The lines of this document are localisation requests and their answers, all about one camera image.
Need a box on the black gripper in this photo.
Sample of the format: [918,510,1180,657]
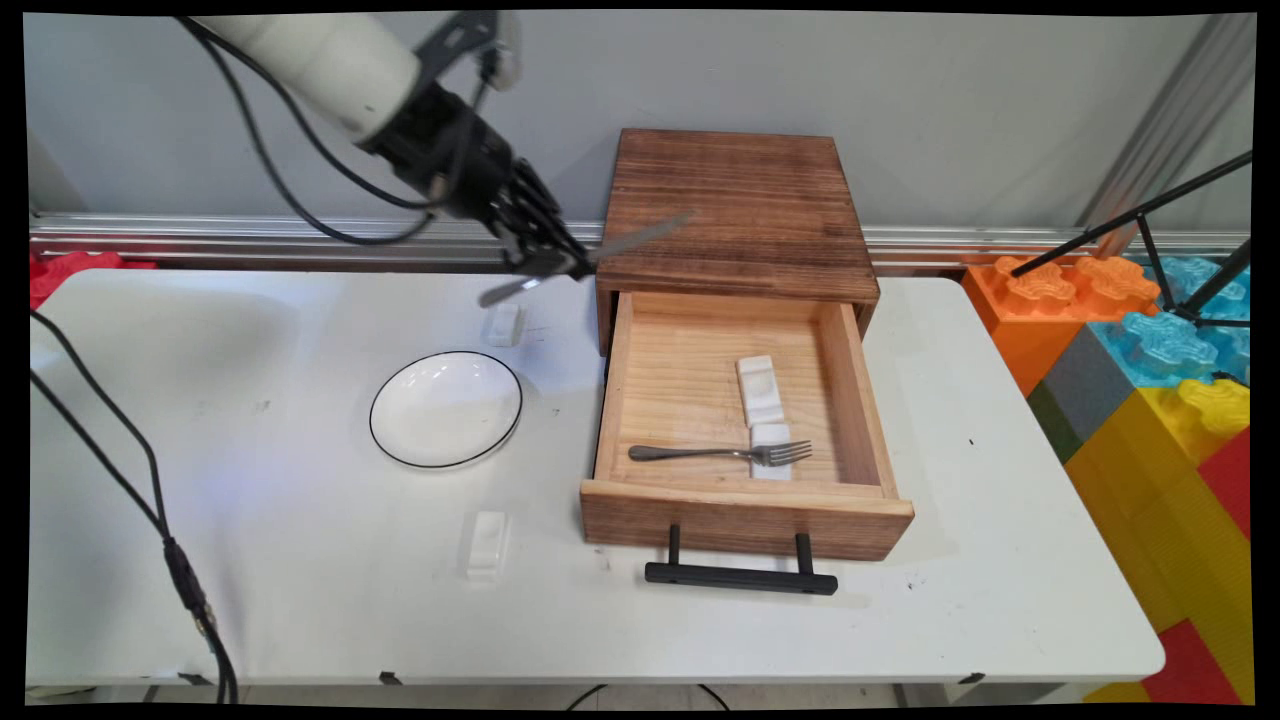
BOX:
[360,82,597,284]

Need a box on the silver serrated table knife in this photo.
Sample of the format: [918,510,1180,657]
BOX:
[477,210,694,309]

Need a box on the silver metal fork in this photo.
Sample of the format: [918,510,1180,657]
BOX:
[627,439,814,469]

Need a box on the white ceramic cutlery rest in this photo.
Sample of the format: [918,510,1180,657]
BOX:
[484,302,524,349]
[749,423,794,482]
[464,511,510,582]

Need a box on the dark wooden drawer cabinet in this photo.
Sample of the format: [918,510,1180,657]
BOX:
[597,128,881,357]

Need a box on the white plate with black rim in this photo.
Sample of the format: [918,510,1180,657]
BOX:
[368,350,524,471]

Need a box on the white ceramic rest with dimple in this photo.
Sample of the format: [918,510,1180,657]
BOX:
[736,354,787,429]

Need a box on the red foam block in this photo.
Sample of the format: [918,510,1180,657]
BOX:
[30,250,158,311]
[1196,428,1253,541]

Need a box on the orange foam block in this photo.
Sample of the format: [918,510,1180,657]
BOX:
[962,254,1163,397]

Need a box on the dark green foam block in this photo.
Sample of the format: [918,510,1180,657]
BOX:
[1027,380,1086,466]

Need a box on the gray foam block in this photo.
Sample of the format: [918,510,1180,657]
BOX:
[1040,325,1143,447]

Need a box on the black tripod stand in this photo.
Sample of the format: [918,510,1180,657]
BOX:
[1010,150,1254,327]

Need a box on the cyan foam block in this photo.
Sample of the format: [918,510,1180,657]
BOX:
[1088,254,1252,388]

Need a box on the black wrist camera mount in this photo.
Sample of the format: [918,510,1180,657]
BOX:
[413,11,523,93]

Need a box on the aluminium wall rail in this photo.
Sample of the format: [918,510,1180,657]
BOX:
[30,211,1251,273]

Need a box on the light wooden drawer black handle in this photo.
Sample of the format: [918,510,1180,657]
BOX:
[578,290,916,598]

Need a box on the black cable with silver connector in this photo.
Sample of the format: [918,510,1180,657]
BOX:
[30,12,501,706]

